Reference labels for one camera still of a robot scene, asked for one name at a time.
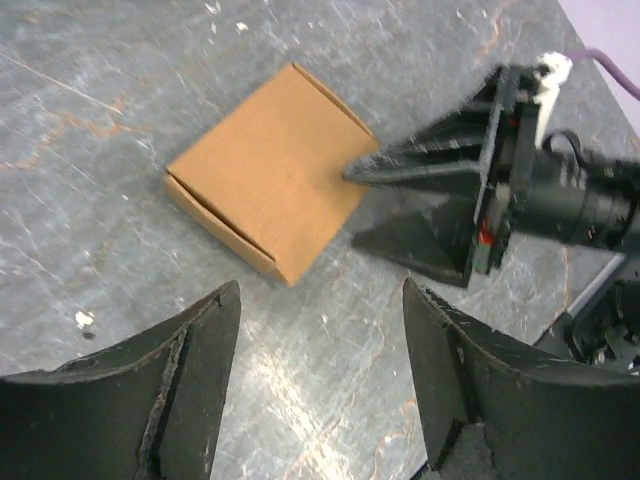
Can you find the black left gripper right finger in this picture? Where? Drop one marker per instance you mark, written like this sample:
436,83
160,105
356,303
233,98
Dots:
539,416

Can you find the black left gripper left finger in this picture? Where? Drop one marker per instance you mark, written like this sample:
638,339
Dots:
149,407

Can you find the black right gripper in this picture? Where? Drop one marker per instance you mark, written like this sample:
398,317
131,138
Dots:
480,141

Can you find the brown cardboard box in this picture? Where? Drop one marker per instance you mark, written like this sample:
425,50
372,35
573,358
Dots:
266,180

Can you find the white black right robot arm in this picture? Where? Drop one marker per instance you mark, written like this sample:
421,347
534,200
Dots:
570,194

